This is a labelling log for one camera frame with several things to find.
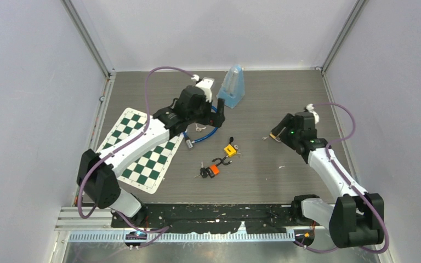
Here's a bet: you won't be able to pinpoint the brass padlock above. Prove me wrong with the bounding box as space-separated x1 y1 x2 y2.
269 133 281 142

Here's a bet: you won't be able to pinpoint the small silver keys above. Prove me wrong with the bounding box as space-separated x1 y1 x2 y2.
195 124 206 132

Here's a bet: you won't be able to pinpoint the blue cable lock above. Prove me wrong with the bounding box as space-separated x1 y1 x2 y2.
182 105 220 150

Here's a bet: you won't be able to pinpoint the yellow padlock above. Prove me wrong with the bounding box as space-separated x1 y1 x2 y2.
220 136 238 165

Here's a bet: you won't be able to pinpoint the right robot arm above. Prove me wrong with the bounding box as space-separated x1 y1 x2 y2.
269 110 385 248

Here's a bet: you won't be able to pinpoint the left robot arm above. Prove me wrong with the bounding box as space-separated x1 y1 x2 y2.
77 85 225 227

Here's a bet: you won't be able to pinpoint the black headed key bunch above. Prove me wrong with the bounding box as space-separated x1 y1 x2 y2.
195 161 209 178

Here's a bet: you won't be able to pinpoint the blue translucent metronome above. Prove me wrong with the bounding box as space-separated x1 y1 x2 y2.
217 64 245 108

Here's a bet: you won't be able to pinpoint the orange black padlock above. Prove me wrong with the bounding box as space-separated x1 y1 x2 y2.
206 158 223 178

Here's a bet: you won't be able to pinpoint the green white chessboard mat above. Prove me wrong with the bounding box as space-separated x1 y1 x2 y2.
97 108 184 194

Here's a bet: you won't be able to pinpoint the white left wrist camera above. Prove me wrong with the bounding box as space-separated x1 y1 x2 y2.
191 74 215 103

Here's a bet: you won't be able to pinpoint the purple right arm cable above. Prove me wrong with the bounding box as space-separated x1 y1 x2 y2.
312 102 390 254

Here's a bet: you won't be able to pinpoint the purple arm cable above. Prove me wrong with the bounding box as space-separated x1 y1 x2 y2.
77 66 197 220
312 102 390 254

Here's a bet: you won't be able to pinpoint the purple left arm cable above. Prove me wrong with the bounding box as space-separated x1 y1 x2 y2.
77 66 197 220

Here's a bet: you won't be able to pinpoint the slotted cable duct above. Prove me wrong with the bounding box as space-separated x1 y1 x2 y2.
68 230 295 243

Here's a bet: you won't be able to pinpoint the aluminium corner post right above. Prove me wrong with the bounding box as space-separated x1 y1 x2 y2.
315 0 368 77

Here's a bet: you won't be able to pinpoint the aluminium corner post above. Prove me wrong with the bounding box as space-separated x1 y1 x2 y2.
61 0 112 79
315 0 368 77

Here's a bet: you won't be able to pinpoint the aluminium corner post left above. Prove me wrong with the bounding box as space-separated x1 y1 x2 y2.
61 0 112 79

